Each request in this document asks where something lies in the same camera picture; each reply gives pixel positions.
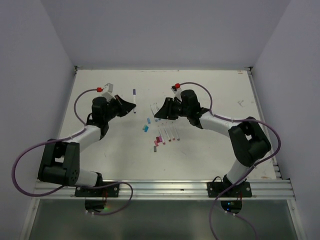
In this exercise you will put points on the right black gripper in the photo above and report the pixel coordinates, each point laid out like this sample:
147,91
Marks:
166,111

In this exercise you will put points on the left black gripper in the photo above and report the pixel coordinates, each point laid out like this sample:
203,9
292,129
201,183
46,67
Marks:
125,107

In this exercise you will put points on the dark blue capped marker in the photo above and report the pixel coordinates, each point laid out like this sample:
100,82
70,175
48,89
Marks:
134,100

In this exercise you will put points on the brown capped marker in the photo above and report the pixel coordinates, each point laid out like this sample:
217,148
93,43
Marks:
166,132

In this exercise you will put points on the purple capped marker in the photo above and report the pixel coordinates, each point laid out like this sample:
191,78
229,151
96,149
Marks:
161,135

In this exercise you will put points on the pink capped marker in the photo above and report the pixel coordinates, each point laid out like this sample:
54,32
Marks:
170,132

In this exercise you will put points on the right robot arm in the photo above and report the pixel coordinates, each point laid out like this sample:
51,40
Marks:
248,140

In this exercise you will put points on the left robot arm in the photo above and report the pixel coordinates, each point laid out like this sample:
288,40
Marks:
60,163

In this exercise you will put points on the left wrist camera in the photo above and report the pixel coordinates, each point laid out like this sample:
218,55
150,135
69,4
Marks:
107,92

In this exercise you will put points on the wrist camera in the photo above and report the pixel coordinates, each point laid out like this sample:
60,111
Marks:
107,92
177,91

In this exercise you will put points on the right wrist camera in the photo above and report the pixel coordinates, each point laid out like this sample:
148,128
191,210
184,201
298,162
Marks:
177,91

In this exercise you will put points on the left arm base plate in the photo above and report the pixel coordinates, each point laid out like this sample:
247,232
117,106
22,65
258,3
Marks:
106,189

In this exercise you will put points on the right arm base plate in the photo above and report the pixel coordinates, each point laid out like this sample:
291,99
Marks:
228,190

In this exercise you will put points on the aluminium rail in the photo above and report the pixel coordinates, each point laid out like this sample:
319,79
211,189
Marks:
186,190

